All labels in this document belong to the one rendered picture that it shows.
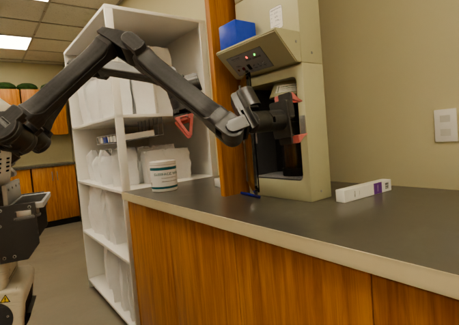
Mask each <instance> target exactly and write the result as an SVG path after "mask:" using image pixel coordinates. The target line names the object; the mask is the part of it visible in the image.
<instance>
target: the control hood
mask: <svg viewBox="0 0 459 325"><path fill-rule="evenodd" d="M259 46H260V47H261V49H262V50H263V51H264V53H265V54H266V56H267V57H268V58H269V59H270V61H271V62H272V64H273V65H274V66H271V67H269V68H265V69H262V70H258V71H255V72H252V73H250V74H251V76H255V75H258V74H262V73H265V72H269V71H271V70H276V69H278V68H282V67H286V66H289V65H292V64H295V63H299V62H301V48H300V38H299V32H298V31H293V30H289V29H282V28H278V27H273V28H272V29H269V30H267V31H265V32H262V33H260V34H257V35H256V36H253V37H251V38H249V39H246V40H244V41H242V42H239V43H237V44H235V45H233V46H230V47H228V48H225V49H223V50H222V51H219V52H217V53H216V55H217V57H218V58H219V59H220V60H221V61H222V63H223V64H224V65H225V67H226V68H227V69H228V70H229V71H230V72H231V73H232V75H233V76H234V77H235V79H237V80H241V79H242V77H243V75H242V76H239V75H238V74H237V73H236V72H235V70H234V69H233V68H232V67H231V66H230V65H229V63H228V62H227V61H226V59H229V58H230V57H233V56H236V55H239V54H241V53H244V52H246V51H249V50H251V49H253V48H256V47H259Z"/></svg>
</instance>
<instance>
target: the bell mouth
mask: <svg viewBox="0 0 459 325"><path fill-rule="evenodd" d="M287 92H293V93H294V94H295V95H296V96H297V87H296V80H289V81H282V82H278V83H275V84H274V86H273V90H272V92H271V95H270V98H269V99H270V100H274V99H275V97H276V96H278V95H281V94H284V93H287Z"/></svg>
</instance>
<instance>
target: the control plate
mask: <svg viewBox="0 0 459 325"><path fill-rule="evenodd" d="M254 53H255V56H254V55H253V54H254ZM246 56H247V57H248V59H247V58H245V57H246ZM226 61H227V62H228V63H229V65H230V66H231V67H232V68H233V69H234V70H235V72H236V73H237V74H238V75H239V76H242V75H243V74H244V72H245V70H243V69H242V68H245V69H246V70H248V72H250V73H252V72H255V71H258V70H262V69H265V68H269V67H271V66H274V65H273V64H272V62H271V61H270V59H269V58H268V57H267V56H266V54H265V53H264V51H263V50H262V49H261V47H260V46H259V47H256V48H253V49H251V50H249V51H246V52H244V53H241V54H239V55H236V56H233V57H230V58H229V59H226ZM262 61H264V63H262ZM258 63H260V64H259V65H258ZM248 64H249V65H250V66H251V67H252V68H253V69H252V70H250V69H249V68H248V67H247V66H246V65H248ZM254 64H255V66H253V65H254ZM238 70H240V72H239V71H238Z"/></svg>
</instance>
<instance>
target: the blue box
mask: <svg viewBox="0 0 459 325"><path fill-rule="evenodd" d="M255 31H256V30H255V23H252V22H248V21H243V20H236V19H234V20H232V21H230V22H228V23H226V24H225V25H223V26H221V27H219V37H220V46H221V51H222V50H223V49H225V48H228V47H230V46H233V45H235V44H237V43H239V42H242V41H244V40H246V39H249V38H251V37H253V36H256V32H255Z"/></svg>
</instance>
